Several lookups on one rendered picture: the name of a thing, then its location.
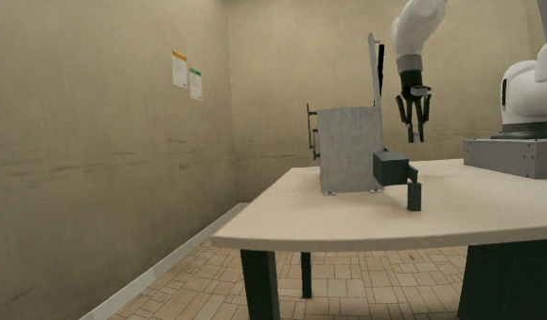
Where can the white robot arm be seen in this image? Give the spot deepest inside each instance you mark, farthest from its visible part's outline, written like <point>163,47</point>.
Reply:
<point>523,95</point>

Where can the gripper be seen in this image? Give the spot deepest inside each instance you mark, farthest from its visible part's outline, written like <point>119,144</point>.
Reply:
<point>409,79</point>

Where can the grey cylinder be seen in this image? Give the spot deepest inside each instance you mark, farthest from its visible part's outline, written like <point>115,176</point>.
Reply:
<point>417,138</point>

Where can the black straight rod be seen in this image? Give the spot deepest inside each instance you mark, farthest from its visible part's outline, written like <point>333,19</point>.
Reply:
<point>380,62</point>

